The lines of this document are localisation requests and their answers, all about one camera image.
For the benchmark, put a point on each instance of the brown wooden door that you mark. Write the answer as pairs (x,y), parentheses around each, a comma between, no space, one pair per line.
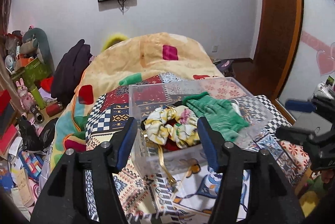
(278,41)

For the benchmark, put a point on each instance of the pink rabbit toy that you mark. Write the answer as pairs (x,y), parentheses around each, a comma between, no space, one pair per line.
(26,98)

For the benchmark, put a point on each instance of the red cylinder can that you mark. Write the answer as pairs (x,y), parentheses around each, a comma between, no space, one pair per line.
(54,109)

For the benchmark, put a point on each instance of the beige patchwork quilt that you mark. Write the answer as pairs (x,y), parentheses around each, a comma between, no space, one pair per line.
(146,56)

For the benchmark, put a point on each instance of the clear plastic storage box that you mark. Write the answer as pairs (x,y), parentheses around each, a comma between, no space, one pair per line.
(145,98)

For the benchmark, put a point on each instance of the red box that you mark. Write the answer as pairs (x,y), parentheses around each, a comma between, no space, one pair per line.
(5,98)

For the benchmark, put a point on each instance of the grey backpack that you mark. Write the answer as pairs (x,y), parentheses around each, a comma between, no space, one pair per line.
(225,67)

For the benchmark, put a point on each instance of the green gift box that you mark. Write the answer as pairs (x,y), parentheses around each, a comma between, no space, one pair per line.
(33,71)

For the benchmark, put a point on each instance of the gold ribbon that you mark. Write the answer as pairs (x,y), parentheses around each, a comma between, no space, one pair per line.
(170,178)

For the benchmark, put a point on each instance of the yellow green fuzzy pillow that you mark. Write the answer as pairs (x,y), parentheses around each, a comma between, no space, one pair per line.
(113,39)

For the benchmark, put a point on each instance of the wall power socket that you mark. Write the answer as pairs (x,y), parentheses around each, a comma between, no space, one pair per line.
(214,49)

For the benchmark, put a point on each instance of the pink heart wall sticker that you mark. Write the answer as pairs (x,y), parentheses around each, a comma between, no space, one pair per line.
(324,53)

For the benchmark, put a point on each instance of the green knitted glove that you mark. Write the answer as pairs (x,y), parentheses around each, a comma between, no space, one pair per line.
(219,113)

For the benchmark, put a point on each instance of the striped red curtain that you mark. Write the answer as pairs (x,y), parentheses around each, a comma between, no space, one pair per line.
(6,83)

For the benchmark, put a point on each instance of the grey green plush toy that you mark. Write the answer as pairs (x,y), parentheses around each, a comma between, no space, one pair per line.
(36,42)

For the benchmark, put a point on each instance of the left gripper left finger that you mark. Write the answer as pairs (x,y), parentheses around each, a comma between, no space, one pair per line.
(63,198)

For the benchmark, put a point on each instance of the yellow floral scrunchie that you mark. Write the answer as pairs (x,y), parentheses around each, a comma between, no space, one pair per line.
(175,123)

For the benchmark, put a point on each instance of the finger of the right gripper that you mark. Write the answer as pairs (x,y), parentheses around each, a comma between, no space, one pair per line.
(300,106)

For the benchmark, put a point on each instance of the dark purple jacket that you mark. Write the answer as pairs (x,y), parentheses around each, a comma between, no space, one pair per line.
(69,72)

